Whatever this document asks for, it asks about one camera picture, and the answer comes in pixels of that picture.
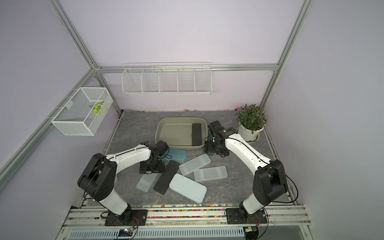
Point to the dark green pencil case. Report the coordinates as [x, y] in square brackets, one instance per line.
[209, 146]

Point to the teal blue pencil case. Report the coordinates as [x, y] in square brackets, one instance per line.
[175, 155]

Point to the white mesh wall basket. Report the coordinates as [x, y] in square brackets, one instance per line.
[76, 118]

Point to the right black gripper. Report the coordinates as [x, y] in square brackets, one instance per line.
[223, 152]

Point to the aluminium rail frame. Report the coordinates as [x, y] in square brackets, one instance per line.
[192, 222]

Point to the potted green plant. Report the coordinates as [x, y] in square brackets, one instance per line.
[252, 120]

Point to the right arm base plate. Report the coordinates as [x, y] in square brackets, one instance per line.
[246, 216]

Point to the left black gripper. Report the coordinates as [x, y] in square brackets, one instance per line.
[144, 168]

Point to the large pale blue case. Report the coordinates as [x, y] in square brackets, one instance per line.
[188, 188]

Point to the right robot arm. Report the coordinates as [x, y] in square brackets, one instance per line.
[270, 181]

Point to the white wire shelf basket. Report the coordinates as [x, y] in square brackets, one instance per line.
[188, 78]

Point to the black pencil case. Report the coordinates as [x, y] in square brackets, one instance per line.
[196, 134]
[164, 180]

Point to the green leaf toy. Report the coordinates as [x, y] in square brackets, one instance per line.
[98, 109]

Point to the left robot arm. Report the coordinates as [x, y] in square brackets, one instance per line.
[98, 178]

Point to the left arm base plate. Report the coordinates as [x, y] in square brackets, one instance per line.
[133, 217]

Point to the translucent pencil case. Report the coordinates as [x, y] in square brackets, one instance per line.
[146, 181]
[194, 164]
[210, 174]

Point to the olive green storage box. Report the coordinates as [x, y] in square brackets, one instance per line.
[177, 132]

